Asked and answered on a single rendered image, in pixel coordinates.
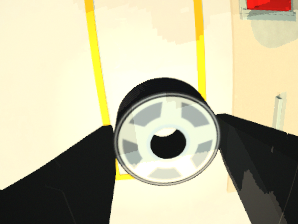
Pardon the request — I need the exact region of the black wheel with white hub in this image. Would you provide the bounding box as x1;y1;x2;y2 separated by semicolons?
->
113;76;222;186

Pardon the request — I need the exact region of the yellow rectangular outline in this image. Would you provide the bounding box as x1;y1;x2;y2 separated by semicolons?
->
84;0;206;181

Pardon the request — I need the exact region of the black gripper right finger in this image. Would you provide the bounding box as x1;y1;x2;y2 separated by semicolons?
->
216;113;298;224

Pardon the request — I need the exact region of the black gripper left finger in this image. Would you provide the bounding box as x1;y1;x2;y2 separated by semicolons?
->
0;125;117;224

